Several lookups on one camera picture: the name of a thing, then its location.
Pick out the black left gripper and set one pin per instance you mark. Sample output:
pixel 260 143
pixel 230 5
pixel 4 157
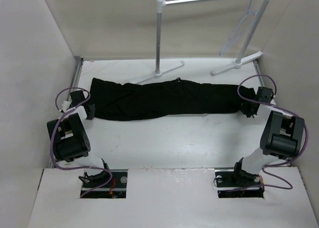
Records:
pixel 91 115

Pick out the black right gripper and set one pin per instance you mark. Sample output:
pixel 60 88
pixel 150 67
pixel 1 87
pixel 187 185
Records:
pixel 244 107

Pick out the black trousers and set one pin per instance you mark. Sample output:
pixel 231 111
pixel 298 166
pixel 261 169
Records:
pixel 130 102

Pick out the light blue clothes hanger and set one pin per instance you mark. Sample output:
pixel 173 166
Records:
pixel 243 26

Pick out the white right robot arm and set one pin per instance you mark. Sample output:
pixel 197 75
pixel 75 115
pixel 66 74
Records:
pixel 283 140

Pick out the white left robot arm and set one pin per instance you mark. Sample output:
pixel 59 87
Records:
pixel 68 138

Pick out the white metal clothes rack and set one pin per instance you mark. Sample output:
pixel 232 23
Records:
pixel 199 28

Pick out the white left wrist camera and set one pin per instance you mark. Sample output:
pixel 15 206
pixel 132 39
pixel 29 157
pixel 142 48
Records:
pixel 65 106

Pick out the left aluminium table rail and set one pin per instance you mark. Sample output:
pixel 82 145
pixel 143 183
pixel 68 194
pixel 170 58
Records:
pixel 74 83

